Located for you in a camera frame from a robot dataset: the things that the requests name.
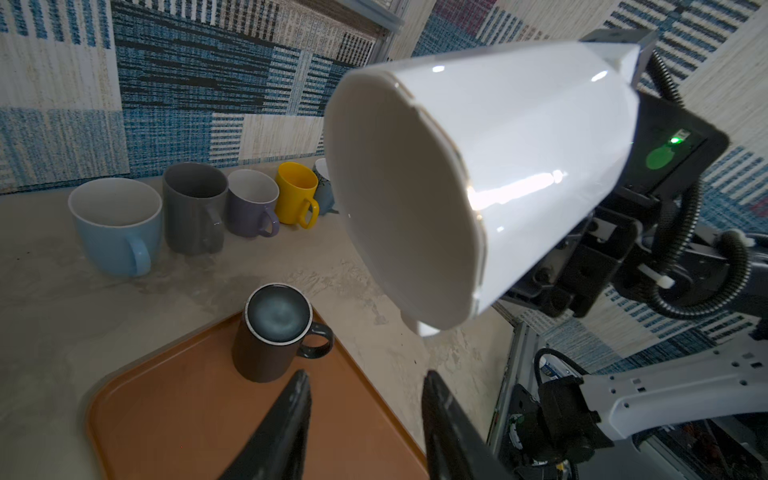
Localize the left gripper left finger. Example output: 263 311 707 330
220 370 312 480

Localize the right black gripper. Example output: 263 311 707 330
501 207 642 318

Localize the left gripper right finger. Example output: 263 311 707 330
421 370 513 479

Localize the black mug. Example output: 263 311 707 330
232 283 335 383

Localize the white mug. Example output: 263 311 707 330
324 41 639 337

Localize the blue speckled mug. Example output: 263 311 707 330
313 158 335 215

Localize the purple mug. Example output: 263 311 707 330
225 169 280 238

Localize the yellow mug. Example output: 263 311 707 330
275 162 319 229

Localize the grey mug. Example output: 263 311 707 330
162 162 229 255

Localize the light blue mug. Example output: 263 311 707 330
68 178 163 277

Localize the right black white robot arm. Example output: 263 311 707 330
489 48 767 478

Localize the brown plastic tray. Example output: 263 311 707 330
85 316 428 479

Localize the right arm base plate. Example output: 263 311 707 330
498 377 615 479

